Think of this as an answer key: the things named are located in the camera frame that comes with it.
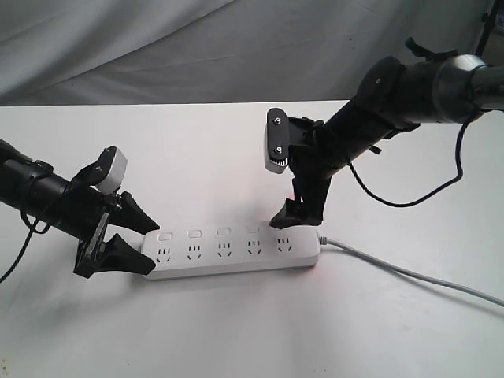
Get black tripod stand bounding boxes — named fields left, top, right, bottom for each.
left=475, top=0, right=503, bottom=57

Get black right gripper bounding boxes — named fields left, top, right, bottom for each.
left=269, top=117, right=347, bottom=228

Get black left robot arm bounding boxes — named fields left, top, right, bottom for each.
left=1, top=141, right=159, bottom=278

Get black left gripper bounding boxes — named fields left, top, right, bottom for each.
left=65, top=150, right=160, bottom=278

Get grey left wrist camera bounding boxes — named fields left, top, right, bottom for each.
left=95, top=146, right=128, bottom=195

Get grey power cable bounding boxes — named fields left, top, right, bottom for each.
left=314, top=232, right=504, bottom=305

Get white five-outlet power strip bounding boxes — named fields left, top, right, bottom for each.
left=140, top=221, right=321, bottom=280

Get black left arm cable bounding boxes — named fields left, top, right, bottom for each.
left=0, top=210, right=50, bottom=283

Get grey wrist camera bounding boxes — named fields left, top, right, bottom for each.
left=95, top=146, right=128, bottom=195
left=264, top=108, right=290, bottom=174

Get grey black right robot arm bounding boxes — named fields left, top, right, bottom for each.
left=264, top=39, right=503, bottom=229

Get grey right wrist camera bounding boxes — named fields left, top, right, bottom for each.
left=264, top=108, right=290, bottom=174

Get grey backdrop cloth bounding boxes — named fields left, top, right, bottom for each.
left=1, top=1, right=491, bottom=106

